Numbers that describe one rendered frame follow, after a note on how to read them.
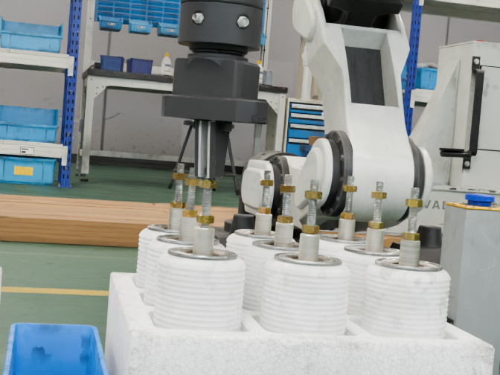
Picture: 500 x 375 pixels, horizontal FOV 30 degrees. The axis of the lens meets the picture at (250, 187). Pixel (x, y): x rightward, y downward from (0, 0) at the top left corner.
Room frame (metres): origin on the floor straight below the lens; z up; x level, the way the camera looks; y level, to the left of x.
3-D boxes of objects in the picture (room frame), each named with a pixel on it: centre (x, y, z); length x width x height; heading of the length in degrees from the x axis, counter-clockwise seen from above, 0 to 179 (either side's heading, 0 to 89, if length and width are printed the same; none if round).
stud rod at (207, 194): (1.00, 0.05, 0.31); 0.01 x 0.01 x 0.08
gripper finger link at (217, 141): (1.00, 0.03, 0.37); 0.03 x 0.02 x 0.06; 150
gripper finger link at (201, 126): (1.01, 0.06, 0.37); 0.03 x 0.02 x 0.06; 150
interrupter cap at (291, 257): (1.03, -0.07, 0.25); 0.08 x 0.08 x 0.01
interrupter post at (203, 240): (1.00, 0.05, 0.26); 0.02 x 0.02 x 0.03
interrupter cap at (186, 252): (1.00, 0.05, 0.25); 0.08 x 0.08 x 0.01
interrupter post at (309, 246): (1.03, -0.07, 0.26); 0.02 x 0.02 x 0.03
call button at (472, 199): (1.28, -0.31, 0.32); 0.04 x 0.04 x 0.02
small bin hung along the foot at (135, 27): (6.90, 0.90, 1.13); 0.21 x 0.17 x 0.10; 14
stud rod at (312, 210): (1.03, -0.07, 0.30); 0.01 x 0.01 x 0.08
